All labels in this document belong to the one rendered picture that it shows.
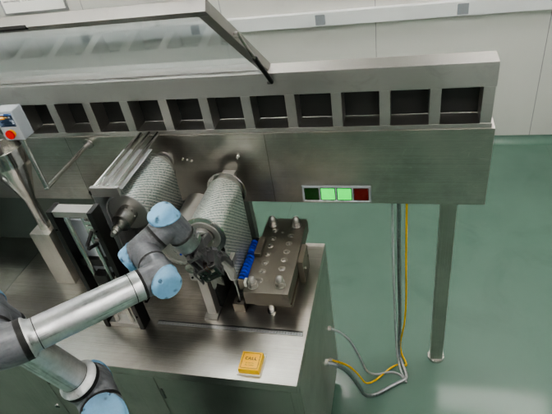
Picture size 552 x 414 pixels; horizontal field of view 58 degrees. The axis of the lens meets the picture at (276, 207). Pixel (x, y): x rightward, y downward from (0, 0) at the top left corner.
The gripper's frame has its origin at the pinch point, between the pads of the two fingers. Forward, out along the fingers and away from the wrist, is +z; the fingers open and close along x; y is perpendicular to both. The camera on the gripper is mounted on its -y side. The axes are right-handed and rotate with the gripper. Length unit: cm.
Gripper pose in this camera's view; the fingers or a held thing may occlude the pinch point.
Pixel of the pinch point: (227, 277)
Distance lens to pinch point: 155.0
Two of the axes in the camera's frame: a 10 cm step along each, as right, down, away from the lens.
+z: 4.5, 6.3, 6.3
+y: 1.5, 6.5, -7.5
